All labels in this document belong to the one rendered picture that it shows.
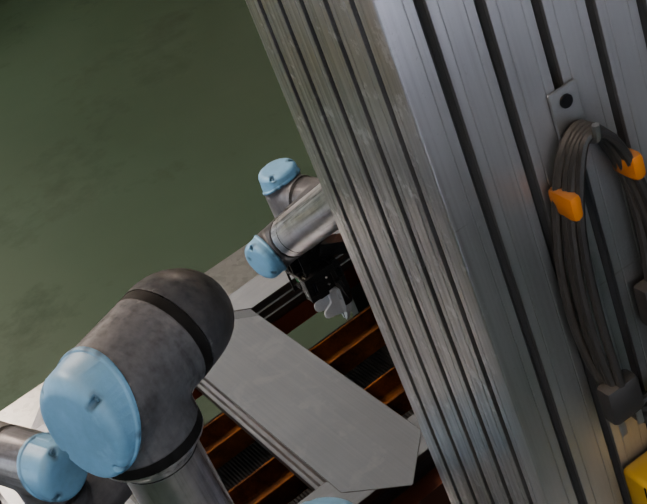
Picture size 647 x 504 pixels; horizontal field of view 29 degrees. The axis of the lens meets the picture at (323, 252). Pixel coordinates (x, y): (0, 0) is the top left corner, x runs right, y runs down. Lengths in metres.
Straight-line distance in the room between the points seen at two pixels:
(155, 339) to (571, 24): 0.51
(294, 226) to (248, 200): 2.84
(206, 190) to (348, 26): 4.12
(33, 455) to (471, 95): 0.78
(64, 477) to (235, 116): 4.07
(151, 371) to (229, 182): 3.82
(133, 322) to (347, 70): 0.39
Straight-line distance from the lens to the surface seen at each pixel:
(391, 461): 2.17
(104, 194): 5.36
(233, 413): 2.47
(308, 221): 1.95
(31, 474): 1.51
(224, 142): 5.32
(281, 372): 2.45
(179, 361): 1.23
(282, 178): 2.21
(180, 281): 1.26
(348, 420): 2.28
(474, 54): 0.92
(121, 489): 1.61
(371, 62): 0.92
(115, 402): 1.19
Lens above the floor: 2.32
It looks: 32 degrees down
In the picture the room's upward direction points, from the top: 23 degrees counter-clockwise
